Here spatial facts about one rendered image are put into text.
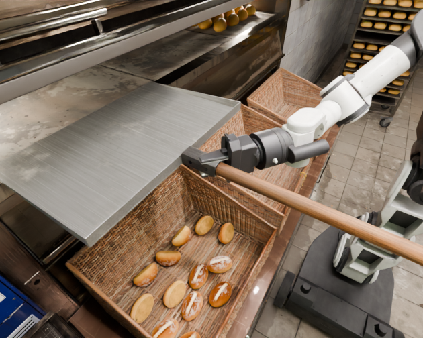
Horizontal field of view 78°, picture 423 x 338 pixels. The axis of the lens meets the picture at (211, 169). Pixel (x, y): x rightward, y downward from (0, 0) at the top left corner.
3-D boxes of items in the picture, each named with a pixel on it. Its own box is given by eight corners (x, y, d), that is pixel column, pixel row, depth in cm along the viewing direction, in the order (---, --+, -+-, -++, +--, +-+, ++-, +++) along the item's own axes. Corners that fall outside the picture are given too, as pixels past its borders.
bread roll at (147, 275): (156, 261, 98) (164, 273, 98) (151, 261, 104) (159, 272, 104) (133, 280, 93) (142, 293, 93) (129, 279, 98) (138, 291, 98)
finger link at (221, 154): (197, 157, 57) (223, 150, 59) (202, 165, 55) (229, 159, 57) (197, 151, 56) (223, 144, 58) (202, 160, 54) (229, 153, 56)
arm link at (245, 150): (217, 167, 66) (258, 156, 70) (233, 194, 60) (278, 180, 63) (217, 126, 58) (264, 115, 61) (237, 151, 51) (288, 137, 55)
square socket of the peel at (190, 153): (223, 169, 59) (223, 157, 57) (214, 178, 57) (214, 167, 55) (191, 155, 63) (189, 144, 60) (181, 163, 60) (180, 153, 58)
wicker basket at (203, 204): (89, 300, 96) (59, 263, 77) (182, 200, 130) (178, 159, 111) (197, 394, 76) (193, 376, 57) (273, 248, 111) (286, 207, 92)
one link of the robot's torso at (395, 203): (359, 219, 124) (408, 149, 89) (401, 237, 117) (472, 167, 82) (351, 245, 116) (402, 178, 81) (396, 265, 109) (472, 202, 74)
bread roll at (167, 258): (179, 253, 100) (179, 268, 100) (182, 250, 107) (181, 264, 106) (154, 253, 101) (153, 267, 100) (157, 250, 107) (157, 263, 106)
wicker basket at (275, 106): (241, 136, 171) (244, 97, 152) (273, 100, 206) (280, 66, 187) (315, 162, 152) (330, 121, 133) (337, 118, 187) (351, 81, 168)
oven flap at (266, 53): (40, 260, 71) (-15, 205, 61) (279, 57, 182) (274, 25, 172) (47, 265, 68) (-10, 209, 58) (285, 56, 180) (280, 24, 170)
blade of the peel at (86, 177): (240, 109, 79) (241, 101, 77) (90, 248, 45) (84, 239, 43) (150, 82, 93) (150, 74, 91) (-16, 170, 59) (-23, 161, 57)
